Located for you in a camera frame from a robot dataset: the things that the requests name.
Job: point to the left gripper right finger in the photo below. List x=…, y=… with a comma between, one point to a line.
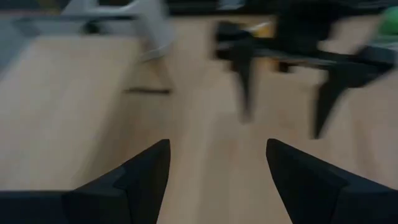
x=317, y=196

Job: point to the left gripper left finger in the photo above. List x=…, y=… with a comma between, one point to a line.
x=130, y=193

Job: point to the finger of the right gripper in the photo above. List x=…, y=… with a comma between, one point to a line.
x=328, y=99
x=244, y=81

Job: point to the green-capped bottle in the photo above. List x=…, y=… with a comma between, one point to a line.
x=390, y=21

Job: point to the cactus in white pot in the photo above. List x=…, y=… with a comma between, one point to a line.
x=149, y=31

